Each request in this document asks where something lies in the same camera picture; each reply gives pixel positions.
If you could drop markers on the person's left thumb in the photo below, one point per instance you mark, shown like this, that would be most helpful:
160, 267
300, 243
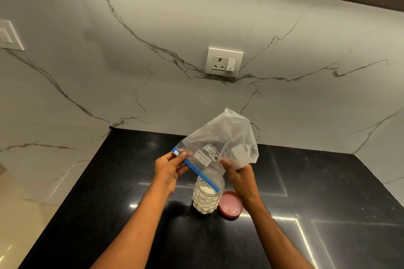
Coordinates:
177, 156

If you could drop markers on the clear plastic jar with powder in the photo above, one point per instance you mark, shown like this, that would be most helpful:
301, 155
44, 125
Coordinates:
206, 194

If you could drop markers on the clear zip-lock plastic bag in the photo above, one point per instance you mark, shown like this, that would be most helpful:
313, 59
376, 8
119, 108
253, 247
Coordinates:
217, 149

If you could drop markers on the person's left hand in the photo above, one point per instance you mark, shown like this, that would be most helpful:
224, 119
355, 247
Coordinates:
168, 170

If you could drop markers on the person's right forearm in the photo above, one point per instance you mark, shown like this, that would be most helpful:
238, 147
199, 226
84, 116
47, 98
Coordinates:
274, 237

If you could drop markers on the person's right thumb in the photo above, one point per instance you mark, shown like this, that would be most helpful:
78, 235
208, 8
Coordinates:
228, 166

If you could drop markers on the white wall switch plate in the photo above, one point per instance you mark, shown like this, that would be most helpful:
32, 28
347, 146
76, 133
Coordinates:
8, 36

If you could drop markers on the person's left forearm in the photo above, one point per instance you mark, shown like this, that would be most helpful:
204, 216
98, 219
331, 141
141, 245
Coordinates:
134, 231

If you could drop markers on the red jar lid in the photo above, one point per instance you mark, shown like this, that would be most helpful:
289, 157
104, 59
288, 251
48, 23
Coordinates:
231, 205

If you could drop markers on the person's right hand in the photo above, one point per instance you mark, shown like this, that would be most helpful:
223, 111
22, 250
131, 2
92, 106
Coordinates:
242, 180

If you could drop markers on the white wall power socket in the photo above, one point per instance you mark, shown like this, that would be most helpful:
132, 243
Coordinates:
223, 63

